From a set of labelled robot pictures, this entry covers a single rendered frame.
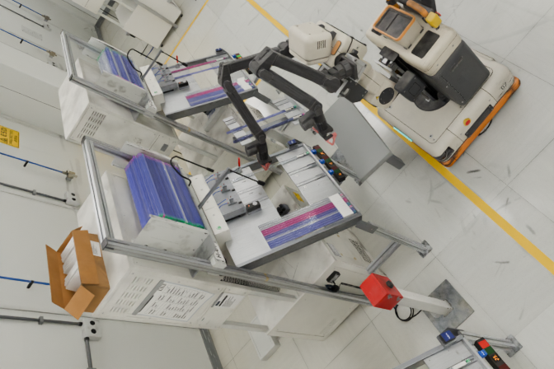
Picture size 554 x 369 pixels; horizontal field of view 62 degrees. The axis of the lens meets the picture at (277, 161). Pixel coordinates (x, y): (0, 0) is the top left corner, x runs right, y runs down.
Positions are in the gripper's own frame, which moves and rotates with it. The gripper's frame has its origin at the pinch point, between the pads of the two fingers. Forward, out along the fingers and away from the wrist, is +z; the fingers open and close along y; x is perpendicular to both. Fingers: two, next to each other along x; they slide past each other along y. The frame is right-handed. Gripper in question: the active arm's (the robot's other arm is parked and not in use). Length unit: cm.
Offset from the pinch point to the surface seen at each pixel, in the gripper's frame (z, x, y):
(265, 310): 68, -29, 47
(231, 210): -5.0, -31.3, 27.1
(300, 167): 1.0, 18.9, 9.1
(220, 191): -5.2, -31.7, 10.4
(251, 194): 0.9, -15.6, 15.7
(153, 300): -3, -82, 61
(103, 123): -14, -82, -85
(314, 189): 1.3, 17.8, 29.4
